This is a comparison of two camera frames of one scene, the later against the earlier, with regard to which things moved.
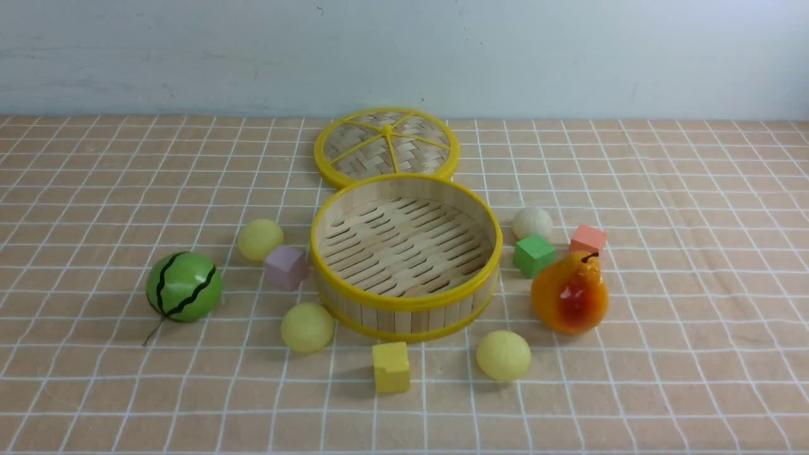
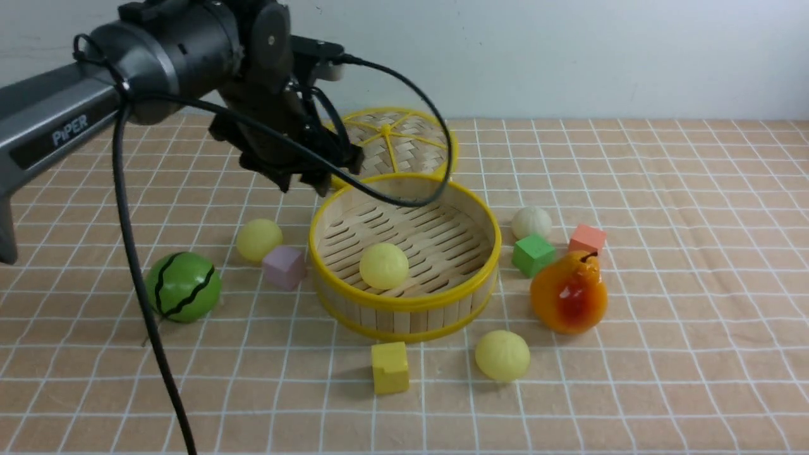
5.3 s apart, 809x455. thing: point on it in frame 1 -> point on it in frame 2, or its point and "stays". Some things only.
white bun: (529, 221) stays
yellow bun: (258, 237) stays
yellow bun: (307, 327) -> (384, 265)
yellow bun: (503, 356) stays
